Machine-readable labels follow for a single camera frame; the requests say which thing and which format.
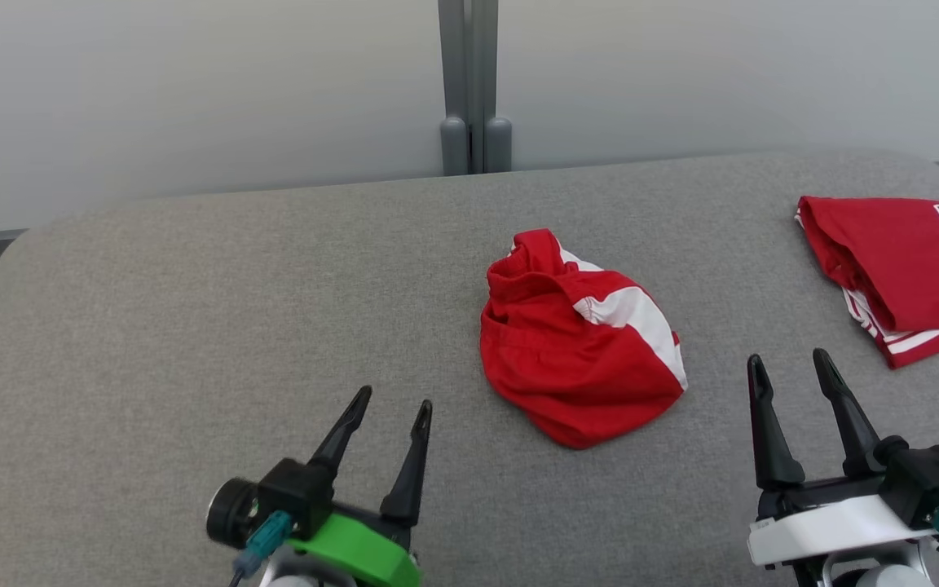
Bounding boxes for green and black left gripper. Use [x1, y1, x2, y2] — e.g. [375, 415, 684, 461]
[284, 385, 434, 587]

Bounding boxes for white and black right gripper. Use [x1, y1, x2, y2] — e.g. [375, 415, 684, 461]
[746, 347, 939, 569]

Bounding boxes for red basketball jersey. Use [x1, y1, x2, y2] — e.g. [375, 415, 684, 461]
[795, 196, 939, 370]

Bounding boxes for red and white shorts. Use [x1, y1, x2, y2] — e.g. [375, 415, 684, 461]
[479, 228, 689, 450]

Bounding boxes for left camera cable, teal connector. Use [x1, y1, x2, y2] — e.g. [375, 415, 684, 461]
[229, 510, 295, 587]

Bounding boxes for grey partition post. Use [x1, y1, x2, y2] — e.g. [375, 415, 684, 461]
[437, 0, 514, 176]

